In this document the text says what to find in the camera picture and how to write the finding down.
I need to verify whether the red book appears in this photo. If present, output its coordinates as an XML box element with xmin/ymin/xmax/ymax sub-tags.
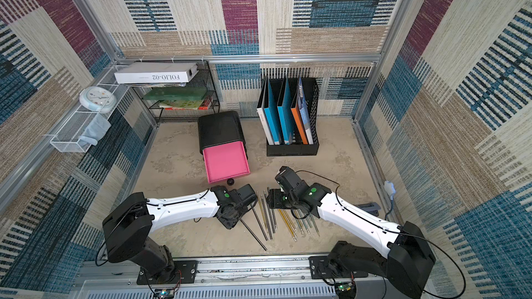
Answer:
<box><xmin>159</xmin><ymin>98</ymin><xmax>211</xmax><ymax>110</ymax></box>

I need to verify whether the teal folder right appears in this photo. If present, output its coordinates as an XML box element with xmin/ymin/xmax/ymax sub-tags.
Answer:
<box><xmin>277</xmin><ymin>78</ymin><xmax>295</xmax><ymax>145</ymax></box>

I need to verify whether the light blue cloth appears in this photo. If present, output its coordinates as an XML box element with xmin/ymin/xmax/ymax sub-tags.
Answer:
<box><xmin>79</xmin><ymin>114</ymin><xmax>112</xmax><ymax>147</ymax></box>

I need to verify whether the black drawer cabinet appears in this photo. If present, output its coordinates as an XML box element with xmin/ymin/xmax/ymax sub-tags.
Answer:
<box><xmin>198</xmin><ymin>111</ymin><xmax>246</xmax><ymax>154</ymax></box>

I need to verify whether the teal folder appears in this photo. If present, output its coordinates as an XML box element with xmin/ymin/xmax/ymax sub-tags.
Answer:
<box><xmin>277</xmin><ymin>78</ymin><xmax>295</xmax><ymax>145</ymax></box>
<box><xmin>261</xmin><ymin>78</ymin><xmax>283</xmax><ymax>145</ymax></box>

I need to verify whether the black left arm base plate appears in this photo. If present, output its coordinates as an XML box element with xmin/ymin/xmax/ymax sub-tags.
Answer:
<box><xmin>137</xmin><ymin>260</ymin><xmax>198</xmax><ymax>286</ymax></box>

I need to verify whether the white folio box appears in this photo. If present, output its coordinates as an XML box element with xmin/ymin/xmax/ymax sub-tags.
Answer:
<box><xmin>114</xmin><ymin>62</ymin><xmax>198</xmax><ymax>84</ymax></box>

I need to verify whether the green book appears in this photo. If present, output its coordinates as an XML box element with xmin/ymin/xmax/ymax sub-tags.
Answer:
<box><xmin>143</xmin><ymin>87</ymin><xmax>208</xmax><ymax>101</ymax></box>

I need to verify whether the white binder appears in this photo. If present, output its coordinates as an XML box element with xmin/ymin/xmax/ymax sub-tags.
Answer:
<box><xmin>256</xmin><ymin>80</ymin><xmax>274</xmax><ymax>145</ymax></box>

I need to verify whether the white wire basket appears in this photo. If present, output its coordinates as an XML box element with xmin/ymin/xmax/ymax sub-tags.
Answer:
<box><xmin>50</xmin><ymin>83</ymin><xmax>128</xmax><ymax>152</ymax></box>

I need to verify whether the orange folder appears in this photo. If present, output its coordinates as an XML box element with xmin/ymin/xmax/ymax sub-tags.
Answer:
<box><xmin>291</xmin><ymin>94</ymin><xmax>309</xmax><ymax>145</ymax></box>

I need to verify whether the white round clock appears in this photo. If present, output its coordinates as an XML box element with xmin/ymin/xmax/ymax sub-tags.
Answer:
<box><xmin>79</xmin><ymin>86</ymin><xmax>117</xmax><ymax>114</ymax></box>

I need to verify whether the black mesh file holder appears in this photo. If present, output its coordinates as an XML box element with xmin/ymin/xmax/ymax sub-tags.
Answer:
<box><xmin>256</xmin><ymin>78</ymin><xmax>319</xmax><ymax>156</ymax></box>

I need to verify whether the black mesh wire shelf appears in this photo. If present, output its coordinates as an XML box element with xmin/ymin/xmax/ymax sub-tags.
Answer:
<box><xmin>132</xmin><ymin>61</ymin><xmax>220</xmax><ymax>125</ymax></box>

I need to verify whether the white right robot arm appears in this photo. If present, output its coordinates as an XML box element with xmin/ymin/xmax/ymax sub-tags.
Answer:
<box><xmin>267</xmin><ymin>166</ymin><xmax>436</xmax><ymax>298</ymax></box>

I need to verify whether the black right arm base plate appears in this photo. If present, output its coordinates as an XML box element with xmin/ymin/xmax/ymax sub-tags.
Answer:
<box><xmin>308</xmin><ymin>256</ymin><xmax>369</xmax><ymax>280</ymax></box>

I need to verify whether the teal folder left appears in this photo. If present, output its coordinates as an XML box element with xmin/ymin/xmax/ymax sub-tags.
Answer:
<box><xmin>261</xmin><ymin>78</ymin><xmax>283</xmax><ymax>145</ymax></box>

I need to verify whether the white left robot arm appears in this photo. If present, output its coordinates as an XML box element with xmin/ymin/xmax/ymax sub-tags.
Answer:
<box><xmin>103</xmin><ymin>185</ymin><xmax>258</xmax><ymax>284</ymax></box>

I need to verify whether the pink top drawer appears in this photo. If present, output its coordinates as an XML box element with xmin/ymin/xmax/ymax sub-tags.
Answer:
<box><xmin>203</xmin><ymin>141</ymin><xmax>250</xmax><ymax>184</ymax></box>

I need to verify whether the green pencil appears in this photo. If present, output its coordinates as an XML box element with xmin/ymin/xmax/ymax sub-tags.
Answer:
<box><xmin>301</xmin><ymin>216</ymin><xmax>310</xmax><ymax>235</ymax></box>
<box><xmin>293</xmin><ymin>210</ymin><xmax>305</xmax><ymax>236</ymax></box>
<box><xmin>308</xmin><ymin>214</ymin><xmax>320</xmax><ymax>236</ymax></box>

